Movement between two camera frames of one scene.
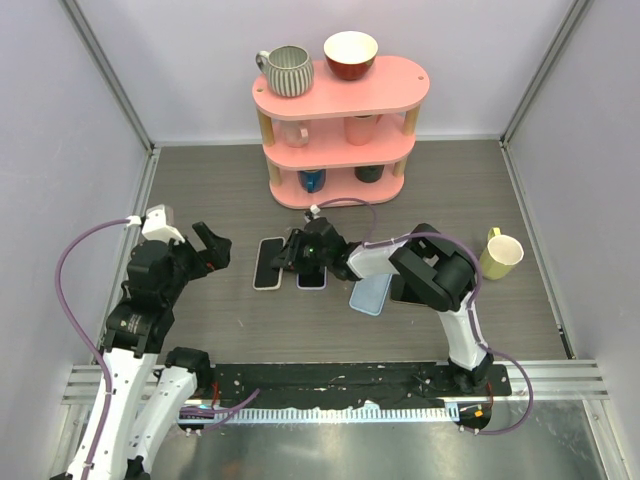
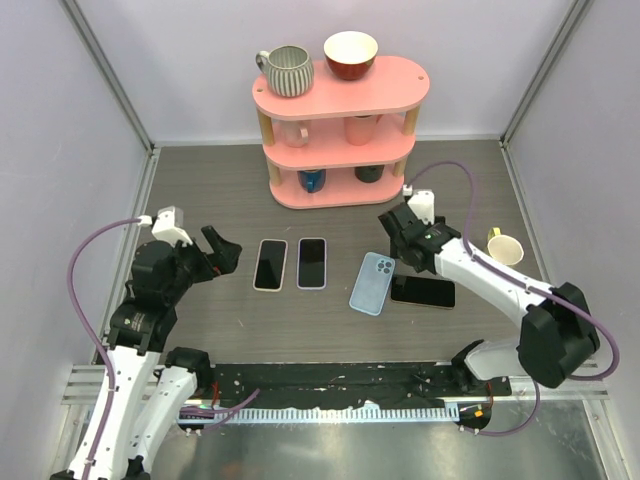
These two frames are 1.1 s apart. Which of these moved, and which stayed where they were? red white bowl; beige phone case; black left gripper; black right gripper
Moved: black right gripper
Stayed: beige phone case; black left gripper; red white bowl
